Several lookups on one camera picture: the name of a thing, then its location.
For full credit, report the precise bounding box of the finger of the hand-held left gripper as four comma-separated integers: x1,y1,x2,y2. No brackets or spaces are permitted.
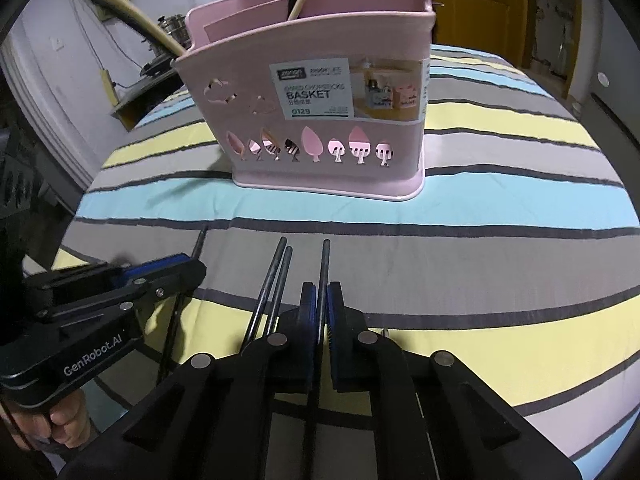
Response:
34,252,208,324
22,261,152,297

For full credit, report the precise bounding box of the striped tablecloth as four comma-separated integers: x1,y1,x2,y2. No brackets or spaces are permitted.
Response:
50,42,640,480

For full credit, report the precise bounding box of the grey refrigerator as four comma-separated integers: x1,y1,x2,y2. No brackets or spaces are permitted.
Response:
570,0,640,150

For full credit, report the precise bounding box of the gas stove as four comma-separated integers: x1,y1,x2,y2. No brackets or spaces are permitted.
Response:
140,55,177,79

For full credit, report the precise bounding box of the person's left hand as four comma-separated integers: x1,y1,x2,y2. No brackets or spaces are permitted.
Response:
10,392,90,456

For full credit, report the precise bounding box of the metal kitchen counter shelf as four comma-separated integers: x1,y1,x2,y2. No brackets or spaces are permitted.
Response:
110,72,188,133

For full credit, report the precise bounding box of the pink plastic chopstick basket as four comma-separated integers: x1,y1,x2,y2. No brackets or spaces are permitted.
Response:
172,0,436,203

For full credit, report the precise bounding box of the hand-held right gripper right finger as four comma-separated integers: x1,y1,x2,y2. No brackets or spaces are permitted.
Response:
327,282,583,480

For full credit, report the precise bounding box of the steel steamer pot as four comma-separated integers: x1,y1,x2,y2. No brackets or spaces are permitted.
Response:
156,12,190,46

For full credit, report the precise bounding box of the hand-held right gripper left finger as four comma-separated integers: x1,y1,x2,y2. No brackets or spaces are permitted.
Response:
57,282,320,480

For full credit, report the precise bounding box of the yellow wooden door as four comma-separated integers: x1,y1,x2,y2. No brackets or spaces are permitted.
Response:
434,0,523,63

